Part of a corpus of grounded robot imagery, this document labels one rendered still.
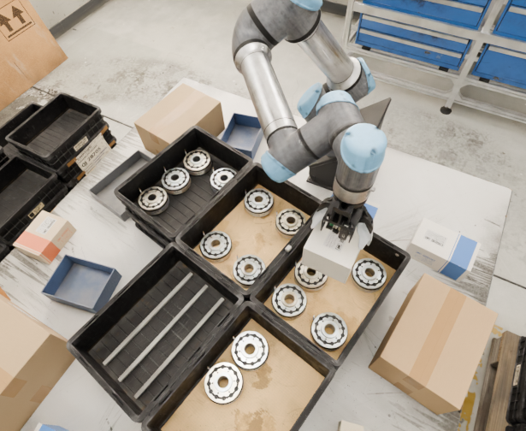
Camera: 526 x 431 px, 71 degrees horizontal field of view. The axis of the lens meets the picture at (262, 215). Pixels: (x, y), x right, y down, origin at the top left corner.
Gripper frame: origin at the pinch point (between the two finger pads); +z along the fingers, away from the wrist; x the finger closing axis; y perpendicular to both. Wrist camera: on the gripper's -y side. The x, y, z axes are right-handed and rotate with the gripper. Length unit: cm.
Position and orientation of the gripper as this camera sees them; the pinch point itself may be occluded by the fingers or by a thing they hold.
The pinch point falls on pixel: (341, 231)
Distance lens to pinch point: 95.3
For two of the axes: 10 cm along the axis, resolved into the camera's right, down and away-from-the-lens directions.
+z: 0.4, 5.3, 8.5
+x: 8.8, 3.9, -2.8
